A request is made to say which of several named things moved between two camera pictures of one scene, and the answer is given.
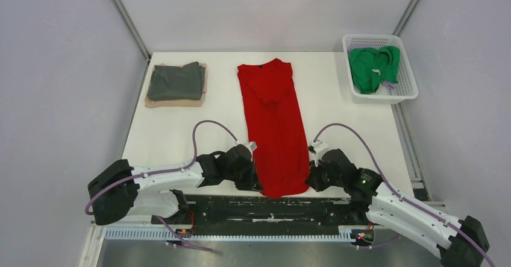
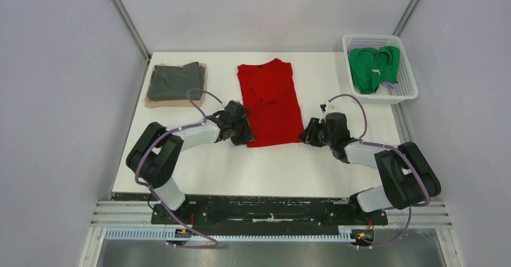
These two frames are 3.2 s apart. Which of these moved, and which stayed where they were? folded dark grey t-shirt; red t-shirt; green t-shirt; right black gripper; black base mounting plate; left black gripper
Moved: left black gripper; red t-shirt; right black gripper
Stayed: green t-shirt; folded dark grey t-shirt; black base mounting plate
